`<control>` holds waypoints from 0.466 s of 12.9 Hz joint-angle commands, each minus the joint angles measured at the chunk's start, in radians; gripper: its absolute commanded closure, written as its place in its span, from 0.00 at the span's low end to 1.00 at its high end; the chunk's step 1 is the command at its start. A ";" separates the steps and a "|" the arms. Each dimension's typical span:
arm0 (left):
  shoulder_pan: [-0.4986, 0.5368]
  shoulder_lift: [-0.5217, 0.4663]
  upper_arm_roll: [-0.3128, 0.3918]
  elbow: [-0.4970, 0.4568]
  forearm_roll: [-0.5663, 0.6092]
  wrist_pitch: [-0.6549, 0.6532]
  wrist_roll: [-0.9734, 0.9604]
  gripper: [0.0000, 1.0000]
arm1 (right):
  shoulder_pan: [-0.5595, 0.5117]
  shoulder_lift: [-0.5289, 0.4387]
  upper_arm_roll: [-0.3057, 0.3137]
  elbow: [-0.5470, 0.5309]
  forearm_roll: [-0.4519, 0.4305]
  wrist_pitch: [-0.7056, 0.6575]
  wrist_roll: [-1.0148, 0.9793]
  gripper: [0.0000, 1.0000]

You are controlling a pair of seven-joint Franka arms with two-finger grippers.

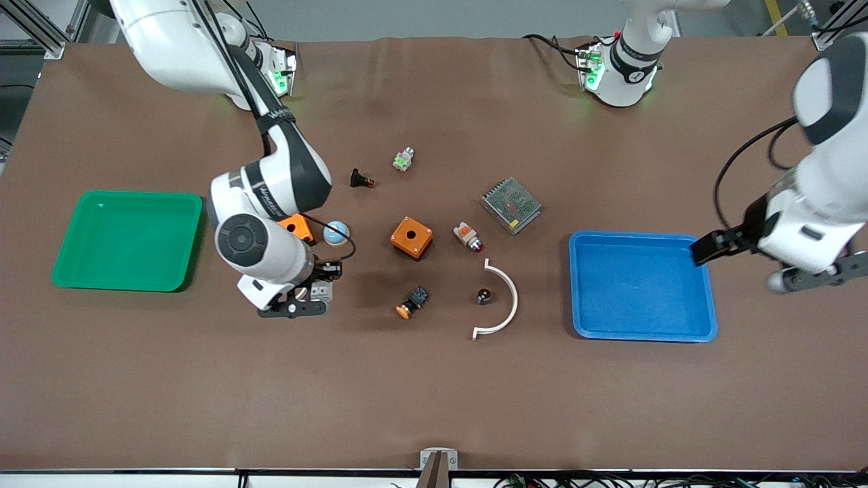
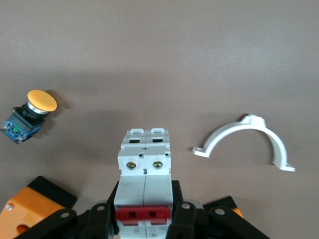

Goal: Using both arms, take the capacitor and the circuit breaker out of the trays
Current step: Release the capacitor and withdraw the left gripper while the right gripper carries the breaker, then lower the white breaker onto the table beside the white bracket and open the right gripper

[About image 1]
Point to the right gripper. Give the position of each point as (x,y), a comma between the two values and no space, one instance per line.
(326,270)

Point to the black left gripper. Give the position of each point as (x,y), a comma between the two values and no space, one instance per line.
(751,220)

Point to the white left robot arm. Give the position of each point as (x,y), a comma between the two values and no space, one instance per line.
(837,183)

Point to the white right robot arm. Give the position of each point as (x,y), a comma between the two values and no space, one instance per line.
(169,47)

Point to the orange black button box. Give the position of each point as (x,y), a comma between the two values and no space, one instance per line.
(298,227)
(411,237)

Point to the blue plastic tray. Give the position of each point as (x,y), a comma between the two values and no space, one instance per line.
(641,285)

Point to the yellow cap push button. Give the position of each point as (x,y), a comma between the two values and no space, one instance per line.
(407,309)

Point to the orange white red lamp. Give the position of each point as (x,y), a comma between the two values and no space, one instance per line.
(466,235)

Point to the small dark red button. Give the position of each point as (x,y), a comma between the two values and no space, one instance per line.
(484,296)

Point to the large white pipe clamp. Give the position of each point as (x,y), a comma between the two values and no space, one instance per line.
(513,298)

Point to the metal mesh power supply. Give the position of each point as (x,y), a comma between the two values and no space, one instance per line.
(510,205)

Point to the green plastic tray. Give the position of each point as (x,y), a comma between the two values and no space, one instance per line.
(129,240)

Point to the small black switch part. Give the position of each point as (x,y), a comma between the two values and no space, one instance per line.
(361,179)

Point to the white green switch module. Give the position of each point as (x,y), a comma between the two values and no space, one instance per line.
(403,160)

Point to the silver base plate green light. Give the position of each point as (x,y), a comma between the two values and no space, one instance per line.
(588,68)
(281,74)

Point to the grey metal camera bracket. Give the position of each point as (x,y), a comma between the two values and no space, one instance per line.
(427,461)

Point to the aluminium frame profile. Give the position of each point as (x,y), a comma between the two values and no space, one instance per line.
(837,24)
(47,34)

